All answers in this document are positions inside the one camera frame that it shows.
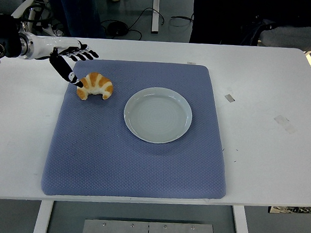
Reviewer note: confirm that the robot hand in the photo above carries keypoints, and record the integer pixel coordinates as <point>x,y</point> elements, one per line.
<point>48,46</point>

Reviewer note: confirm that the golden striped croissant bread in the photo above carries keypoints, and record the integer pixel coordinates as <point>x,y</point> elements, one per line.
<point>97,83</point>

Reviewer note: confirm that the pale grey round plate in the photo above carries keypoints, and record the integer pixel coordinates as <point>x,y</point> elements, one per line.
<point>158,116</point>

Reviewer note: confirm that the person's leg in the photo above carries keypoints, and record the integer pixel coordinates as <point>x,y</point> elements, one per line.
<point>77,9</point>

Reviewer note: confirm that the white desk leg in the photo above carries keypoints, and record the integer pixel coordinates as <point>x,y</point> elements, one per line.
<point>155,12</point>

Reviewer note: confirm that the blue textured square mat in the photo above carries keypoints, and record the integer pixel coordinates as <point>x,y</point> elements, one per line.
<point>102,150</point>

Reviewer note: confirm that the white table leg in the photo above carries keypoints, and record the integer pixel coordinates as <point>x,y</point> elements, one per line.
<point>42,218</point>
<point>241,229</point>

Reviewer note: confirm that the grey tape strip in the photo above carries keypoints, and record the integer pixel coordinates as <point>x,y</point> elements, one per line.
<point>229,98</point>

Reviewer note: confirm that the black bag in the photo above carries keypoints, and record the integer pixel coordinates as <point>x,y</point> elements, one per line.
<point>246,35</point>

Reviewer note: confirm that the grey cushioned chair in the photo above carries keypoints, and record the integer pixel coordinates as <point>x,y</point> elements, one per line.
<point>292,36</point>

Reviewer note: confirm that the clear tape strip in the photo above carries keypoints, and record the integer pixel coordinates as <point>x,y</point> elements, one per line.
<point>284,124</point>

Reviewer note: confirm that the black white patterned board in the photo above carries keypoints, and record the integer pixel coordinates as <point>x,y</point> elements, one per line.
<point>290,210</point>

